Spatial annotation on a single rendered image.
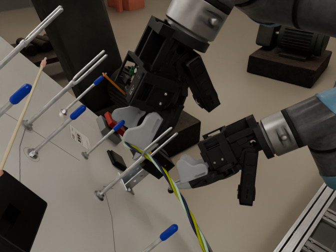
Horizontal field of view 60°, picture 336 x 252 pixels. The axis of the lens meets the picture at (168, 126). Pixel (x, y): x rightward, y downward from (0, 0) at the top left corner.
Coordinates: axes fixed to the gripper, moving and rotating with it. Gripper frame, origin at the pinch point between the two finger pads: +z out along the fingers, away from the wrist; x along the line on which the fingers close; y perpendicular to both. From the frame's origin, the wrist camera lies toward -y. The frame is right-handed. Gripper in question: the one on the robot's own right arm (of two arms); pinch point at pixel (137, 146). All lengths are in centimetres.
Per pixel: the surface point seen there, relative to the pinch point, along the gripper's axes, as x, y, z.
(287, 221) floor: -25, -149, 55
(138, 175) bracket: 0.8, -2.8, 5.6
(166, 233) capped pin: 19.7, 6.6, -3.3
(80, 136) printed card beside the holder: -7.2, 6.6, 4.6
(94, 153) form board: -4.3, 4.2, 5.7
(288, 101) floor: -138, -252, 9
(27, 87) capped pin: 10.5, 21.2, -11.4
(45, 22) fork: 0.0, 19.3, -14.2
